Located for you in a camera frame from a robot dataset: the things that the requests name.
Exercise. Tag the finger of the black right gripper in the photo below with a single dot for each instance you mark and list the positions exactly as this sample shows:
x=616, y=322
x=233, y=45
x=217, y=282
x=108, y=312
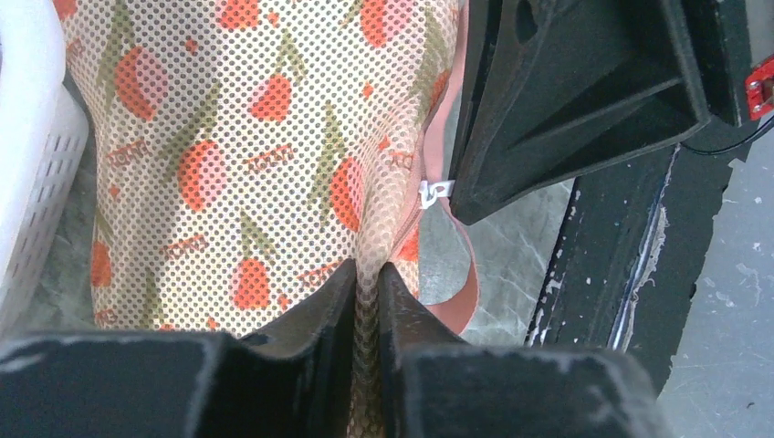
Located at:
x=556, y=89

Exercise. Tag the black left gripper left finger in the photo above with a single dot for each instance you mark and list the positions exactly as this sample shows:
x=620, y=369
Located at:
x=290, y=378

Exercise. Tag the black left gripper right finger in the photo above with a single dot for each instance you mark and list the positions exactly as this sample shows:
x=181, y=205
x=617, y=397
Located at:
x=434, y=384

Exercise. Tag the floral peach mesh laundry bag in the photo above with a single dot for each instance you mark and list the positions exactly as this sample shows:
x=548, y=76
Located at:
x=246, y=149

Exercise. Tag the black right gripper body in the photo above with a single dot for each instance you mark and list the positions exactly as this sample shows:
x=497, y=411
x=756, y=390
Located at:
x=733, y=44

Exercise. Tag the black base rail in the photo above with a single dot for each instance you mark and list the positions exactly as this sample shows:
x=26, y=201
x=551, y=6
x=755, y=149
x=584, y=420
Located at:
x=631, y=246

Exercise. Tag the white plastic laundry basket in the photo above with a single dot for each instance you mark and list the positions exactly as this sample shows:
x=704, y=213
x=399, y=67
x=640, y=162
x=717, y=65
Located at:
x=44, y=132

